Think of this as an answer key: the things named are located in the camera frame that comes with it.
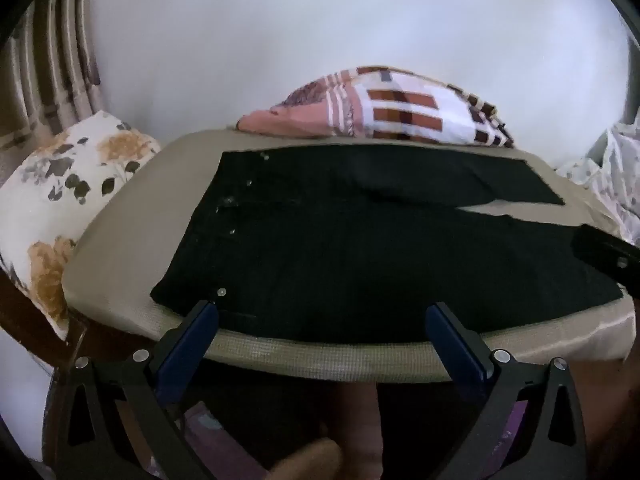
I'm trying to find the purple cloth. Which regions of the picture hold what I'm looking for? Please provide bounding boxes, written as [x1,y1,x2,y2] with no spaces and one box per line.
[500,397,531,461]

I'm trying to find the pale table leg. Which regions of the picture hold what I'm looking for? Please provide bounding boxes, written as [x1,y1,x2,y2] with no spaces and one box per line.
[344,384,380,480]

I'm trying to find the folded plaid blanket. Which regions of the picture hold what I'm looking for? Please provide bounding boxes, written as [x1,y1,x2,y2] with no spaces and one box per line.
[235,65,516,150]

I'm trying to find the white lace cloth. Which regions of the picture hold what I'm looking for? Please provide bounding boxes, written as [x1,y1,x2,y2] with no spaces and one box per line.
[555,110,640,248]

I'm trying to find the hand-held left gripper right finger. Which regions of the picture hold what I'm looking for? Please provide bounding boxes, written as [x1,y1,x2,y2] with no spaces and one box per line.
[424,301,587,480]

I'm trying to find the brown striped curtain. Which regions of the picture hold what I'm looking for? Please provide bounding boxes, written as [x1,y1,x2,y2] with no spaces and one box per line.
[0,0,103,151]

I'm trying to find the beige padded board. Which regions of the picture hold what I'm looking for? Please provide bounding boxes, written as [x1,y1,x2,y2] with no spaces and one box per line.
[62,127,636,386]

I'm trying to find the white floral pillow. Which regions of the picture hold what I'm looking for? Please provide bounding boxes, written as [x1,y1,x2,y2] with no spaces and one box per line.
[0,110,163,343]

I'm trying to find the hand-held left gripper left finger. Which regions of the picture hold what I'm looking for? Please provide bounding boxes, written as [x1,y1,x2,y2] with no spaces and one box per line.
[55,300,221,480]

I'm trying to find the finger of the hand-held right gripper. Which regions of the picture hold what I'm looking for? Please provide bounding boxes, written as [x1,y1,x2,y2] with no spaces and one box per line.
[570,224,640,286]

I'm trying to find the black pants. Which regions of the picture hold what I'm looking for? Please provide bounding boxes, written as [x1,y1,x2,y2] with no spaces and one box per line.
[150,150,623,346]

